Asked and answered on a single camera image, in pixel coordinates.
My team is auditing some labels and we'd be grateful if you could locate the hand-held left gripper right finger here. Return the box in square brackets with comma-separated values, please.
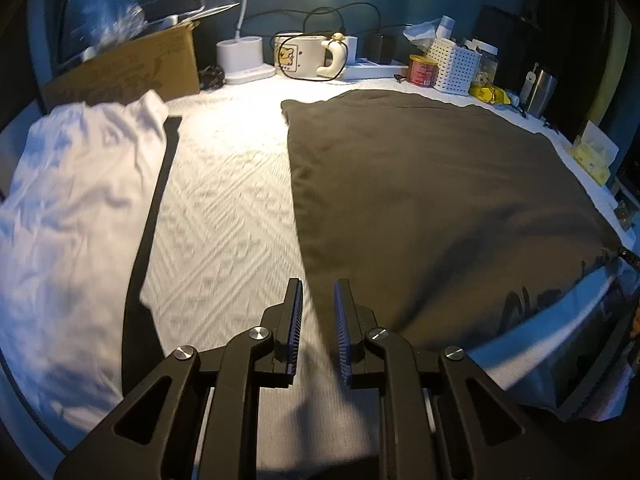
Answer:
[332, 279, 576, 480]

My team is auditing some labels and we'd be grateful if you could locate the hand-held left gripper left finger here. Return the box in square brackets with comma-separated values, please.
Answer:
[52, 277, 305, 480]

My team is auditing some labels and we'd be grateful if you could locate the brown t-shirt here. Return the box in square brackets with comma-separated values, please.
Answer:
[280, 89, 626, 351]

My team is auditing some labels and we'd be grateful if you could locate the yellow tissue pack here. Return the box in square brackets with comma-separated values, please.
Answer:
[567, 120, 621, 183]

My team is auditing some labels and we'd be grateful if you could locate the steel tumbler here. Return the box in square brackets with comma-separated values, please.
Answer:
[522, 62, 558, 120]

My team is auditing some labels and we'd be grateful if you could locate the yellow snack bag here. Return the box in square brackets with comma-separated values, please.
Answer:
[469, 84, 516, 106]

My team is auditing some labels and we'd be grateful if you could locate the glass jar with white lid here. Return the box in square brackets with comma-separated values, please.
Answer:
[470, 37, 500, 86]

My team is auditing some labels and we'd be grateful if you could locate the white garment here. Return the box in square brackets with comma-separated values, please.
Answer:
[0, 91, 171, 456]

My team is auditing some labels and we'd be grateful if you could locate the white perforated basket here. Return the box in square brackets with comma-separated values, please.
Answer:
[425, 37, 483, 95]

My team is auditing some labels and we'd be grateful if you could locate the white power strip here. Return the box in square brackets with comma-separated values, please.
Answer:
[342, 57, 410, 81]

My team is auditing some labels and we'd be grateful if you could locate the white cartoon mug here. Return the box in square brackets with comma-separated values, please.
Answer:
[272, 32, 347, 82]

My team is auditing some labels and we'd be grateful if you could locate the white desk lamp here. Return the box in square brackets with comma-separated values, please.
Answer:
[216, 0, 277, 83]

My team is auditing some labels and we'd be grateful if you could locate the red can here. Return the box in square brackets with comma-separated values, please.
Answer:
[406, 54, 441, 88]

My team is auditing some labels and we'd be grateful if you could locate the black charger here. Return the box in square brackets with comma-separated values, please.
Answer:
[362, 34, 398, 65]

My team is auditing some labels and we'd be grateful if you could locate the cardboard box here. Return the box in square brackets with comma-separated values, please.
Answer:
[40, 20, 202, 108]

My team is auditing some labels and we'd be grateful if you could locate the white tissue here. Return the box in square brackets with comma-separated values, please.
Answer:
[402, 21, 441, 51]

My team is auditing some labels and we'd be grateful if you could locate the clear plastic bag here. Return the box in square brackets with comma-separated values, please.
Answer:
[65, 0, 151, 56]

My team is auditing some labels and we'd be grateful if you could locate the black cable bundle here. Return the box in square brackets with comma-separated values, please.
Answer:
[199, 65, 227, 92]

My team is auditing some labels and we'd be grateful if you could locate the black charger cable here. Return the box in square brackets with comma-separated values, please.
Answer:
[272, 2, 381, 81]

